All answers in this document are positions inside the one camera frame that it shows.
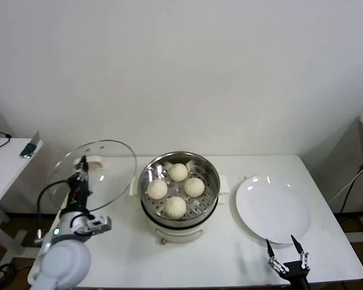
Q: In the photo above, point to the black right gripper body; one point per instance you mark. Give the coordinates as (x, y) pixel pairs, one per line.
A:
(296, 273)

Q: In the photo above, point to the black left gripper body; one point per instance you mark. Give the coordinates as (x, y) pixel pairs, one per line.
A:
(78, 193)

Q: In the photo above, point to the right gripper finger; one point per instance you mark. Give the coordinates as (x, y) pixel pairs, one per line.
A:
(273, 260)
(304, 258)

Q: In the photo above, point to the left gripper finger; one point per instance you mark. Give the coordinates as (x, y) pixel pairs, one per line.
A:
(85, 166)
(78, 173)

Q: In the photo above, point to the round glass pot lid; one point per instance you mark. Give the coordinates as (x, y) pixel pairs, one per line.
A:
(115, 172)

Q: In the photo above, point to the white steamed baozi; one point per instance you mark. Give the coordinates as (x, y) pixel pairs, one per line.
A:
(156, 189)
(194, 186)
(175, 207)
(178, 172)

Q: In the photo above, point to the perforated steel steamer basket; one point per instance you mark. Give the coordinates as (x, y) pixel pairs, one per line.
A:
(151, 169)

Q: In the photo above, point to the round white plate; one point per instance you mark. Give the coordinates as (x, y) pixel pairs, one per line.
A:
(272, 211)

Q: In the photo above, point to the white side table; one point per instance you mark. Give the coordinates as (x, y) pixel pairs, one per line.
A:
(9, 163)

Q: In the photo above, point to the white electric cooking pot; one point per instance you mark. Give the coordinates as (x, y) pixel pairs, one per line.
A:
(175, 234)

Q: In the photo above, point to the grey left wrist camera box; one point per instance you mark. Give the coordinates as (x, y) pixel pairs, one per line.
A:
(98, 225)

